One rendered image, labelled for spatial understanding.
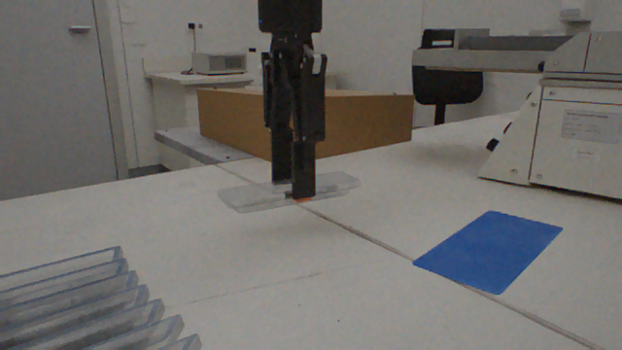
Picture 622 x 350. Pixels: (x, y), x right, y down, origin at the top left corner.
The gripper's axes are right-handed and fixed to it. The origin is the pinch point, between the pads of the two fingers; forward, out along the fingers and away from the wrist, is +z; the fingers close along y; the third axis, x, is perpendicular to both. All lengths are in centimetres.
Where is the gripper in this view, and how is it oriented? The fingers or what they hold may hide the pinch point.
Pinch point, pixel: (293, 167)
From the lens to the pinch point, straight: 59.5
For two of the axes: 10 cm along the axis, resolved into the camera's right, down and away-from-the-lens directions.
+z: 0.0, 9.6, 2.9
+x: -8.8, 1.4, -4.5
